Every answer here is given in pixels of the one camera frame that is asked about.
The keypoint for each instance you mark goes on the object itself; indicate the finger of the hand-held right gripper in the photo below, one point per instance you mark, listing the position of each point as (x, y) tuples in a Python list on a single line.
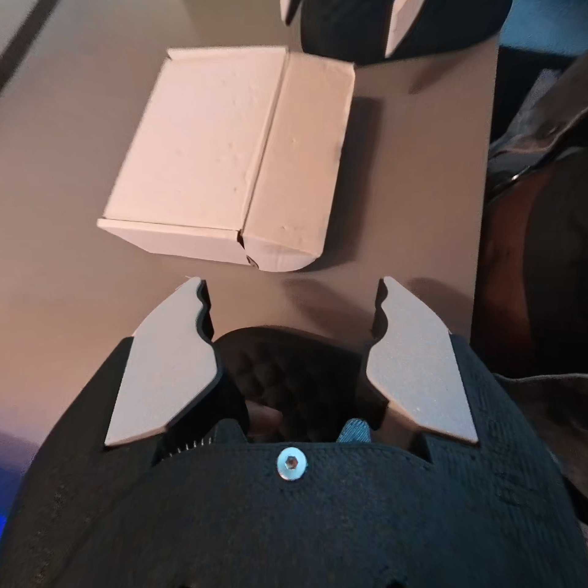
[(290, 9), (404, 23)]

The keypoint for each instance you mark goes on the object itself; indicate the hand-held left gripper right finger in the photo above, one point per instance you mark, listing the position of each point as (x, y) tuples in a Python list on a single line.
[(418, 367)]

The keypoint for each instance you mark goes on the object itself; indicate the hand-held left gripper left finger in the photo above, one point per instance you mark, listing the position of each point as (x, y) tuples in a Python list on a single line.
[(160, 363)]

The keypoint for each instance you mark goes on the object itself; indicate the white cardboard box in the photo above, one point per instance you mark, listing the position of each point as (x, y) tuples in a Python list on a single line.
[(206, 138)]

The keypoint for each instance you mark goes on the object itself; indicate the person's dark jacket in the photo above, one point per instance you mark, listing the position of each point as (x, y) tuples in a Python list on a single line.
[(542, 257)]

